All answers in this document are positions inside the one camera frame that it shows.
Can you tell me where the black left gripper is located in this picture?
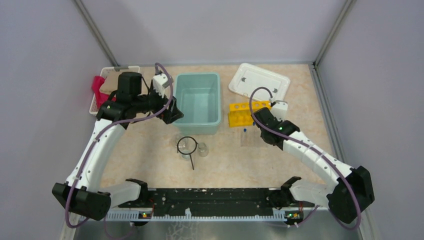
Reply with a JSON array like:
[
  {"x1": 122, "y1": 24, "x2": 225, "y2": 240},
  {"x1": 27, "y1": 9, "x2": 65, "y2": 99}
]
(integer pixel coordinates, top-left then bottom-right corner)
[{"x1": 133, "y1": 82, "x2": 184, "y2": 124}]

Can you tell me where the yellow test tube rack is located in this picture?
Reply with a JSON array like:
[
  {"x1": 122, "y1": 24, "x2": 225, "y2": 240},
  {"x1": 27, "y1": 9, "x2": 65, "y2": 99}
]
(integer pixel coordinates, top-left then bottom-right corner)
[{"x1": 228, "y1": 101, "x2": 271, "y2": 128}]

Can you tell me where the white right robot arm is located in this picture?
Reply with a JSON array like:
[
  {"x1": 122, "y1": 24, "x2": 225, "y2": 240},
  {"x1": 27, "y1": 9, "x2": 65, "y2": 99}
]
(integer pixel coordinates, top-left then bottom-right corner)
[{"x1": 252, "y1": 107, "x2": 375, "y2": 224}]

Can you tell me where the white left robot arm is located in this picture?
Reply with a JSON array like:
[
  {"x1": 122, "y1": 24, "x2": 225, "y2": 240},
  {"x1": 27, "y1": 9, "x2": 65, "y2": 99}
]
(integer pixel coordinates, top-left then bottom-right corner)
[{"x1": 52, "y1": 71, "x2": 184, "y2": 221}]

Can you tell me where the teal plastic bin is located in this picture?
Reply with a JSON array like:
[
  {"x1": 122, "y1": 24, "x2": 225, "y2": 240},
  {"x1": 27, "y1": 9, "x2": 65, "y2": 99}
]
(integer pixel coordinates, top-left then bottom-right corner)
[{"x1": 173, "y1": 72, "x2": 222, "y2": 135}]

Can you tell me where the clear glass flask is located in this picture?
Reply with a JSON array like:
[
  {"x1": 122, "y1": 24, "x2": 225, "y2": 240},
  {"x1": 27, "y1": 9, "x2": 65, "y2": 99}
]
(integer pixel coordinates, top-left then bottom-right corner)
[{"x1": 170, "y1": 133, "x2": 188, "y2": 150}]

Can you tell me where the white plastic tray lid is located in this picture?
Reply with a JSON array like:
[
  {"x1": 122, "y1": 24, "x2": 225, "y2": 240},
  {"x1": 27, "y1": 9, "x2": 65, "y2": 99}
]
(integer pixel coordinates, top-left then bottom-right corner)
[{"x1": 228, "y1": 63, "x2": 291, "y2": 101}]

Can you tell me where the small clear glass dish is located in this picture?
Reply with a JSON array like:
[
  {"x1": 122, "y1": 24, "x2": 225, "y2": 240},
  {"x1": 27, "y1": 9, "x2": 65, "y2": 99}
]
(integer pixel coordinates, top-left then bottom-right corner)
[{"x1": 180, "y1": 149, "x2": 191, "y2": 160}]

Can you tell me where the clear glass beaker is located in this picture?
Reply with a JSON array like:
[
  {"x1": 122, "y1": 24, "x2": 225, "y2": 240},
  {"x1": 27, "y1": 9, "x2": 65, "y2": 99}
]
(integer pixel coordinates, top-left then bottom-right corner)
[{"x1": 197, "y1": 142, "x2": 209, "y2": 157}]

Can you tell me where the beige cloth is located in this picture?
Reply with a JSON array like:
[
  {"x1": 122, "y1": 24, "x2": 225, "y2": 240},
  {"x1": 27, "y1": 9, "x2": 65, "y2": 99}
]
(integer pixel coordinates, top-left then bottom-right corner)
[{"x1": 99, "y1": 71, "x2": 121, "y2": 95}]

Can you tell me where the white perforated plastic basket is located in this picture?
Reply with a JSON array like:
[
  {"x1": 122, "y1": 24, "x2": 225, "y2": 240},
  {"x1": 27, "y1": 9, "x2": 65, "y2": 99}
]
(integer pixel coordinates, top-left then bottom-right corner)
[{"x1": 89, "y1": 65, "x2": 141, "y2": 116}]

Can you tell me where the pink cloth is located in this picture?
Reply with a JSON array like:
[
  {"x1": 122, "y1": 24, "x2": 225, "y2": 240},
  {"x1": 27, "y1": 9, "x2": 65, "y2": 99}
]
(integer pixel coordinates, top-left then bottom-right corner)
[{"x1": 91, "y1": 75, "x2": 111, "y2": 107}]

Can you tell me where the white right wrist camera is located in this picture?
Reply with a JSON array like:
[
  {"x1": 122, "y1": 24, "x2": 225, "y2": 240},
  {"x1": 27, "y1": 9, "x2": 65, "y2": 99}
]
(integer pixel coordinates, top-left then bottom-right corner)
[{"x1": 269, "y1": 97, "x2": 288, "y2": 121}]

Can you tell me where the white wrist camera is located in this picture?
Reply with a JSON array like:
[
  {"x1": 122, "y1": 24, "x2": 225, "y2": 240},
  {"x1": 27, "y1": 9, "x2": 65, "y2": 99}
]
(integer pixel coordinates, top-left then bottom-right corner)
[
  {"x1": 269, "y1": 97, "x2": 288, "y2": 121},
  {"x1": 152, "y1": 73, "x2": 174, "y2": 98}
]

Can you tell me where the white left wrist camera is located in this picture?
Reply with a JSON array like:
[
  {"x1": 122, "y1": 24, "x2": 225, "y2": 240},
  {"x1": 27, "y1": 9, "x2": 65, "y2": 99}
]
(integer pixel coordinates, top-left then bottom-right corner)
[{"x1": 152, "y1": 73, "x2": 174, "y2": 98}]

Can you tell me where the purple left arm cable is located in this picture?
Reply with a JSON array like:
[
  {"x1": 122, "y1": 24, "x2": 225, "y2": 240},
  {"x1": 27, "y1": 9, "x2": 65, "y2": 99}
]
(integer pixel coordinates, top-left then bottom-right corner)
[{"x1": 64, "y1": 62, "x2": 174, "y2": 240}]

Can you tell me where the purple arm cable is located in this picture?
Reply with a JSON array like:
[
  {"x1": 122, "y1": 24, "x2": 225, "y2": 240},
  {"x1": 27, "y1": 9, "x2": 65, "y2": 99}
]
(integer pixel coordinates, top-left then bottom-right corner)
[
  {"x1": 64, "y1": 62, "x2": 174, "y2": 240},
  {"x1": 249, "y1": 86, "x2": 363, "y2": 231}
]

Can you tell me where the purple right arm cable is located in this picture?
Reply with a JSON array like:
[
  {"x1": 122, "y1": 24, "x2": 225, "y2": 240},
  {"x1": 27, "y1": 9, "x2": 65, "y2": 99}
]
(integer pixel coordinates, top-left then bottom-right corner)
[{"x1": 249, "y1": 86, "x2": 363, "y2": 231}]

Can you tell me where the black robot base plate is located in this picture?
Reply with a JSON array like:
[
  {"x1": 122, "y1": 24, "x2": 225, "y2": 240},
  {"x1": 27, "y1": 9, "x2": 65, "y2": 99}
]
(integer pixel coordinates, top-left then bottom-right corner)
[{"x1": 119, "y1": 188, "x2": 313, "y2": 219}]

